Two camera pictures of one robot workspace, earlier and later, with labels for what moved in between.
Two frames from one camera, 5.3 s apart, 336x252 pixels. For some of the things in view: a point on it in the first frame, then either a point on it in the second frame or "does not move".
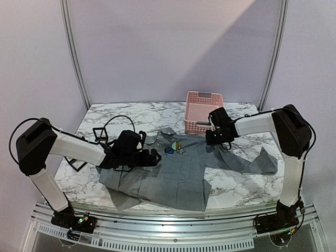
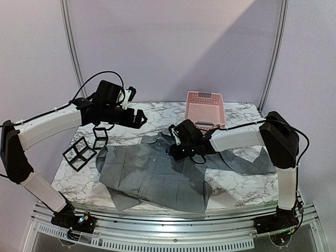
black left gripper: [145, 161] to [128, 122]
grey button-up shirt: [179, 180] does not move
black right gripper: [212, 139] to [176, 153]
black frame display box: [101, 138] does not move
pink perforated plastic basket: [198, 105] does not move
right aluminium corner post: [284, 14] does not move
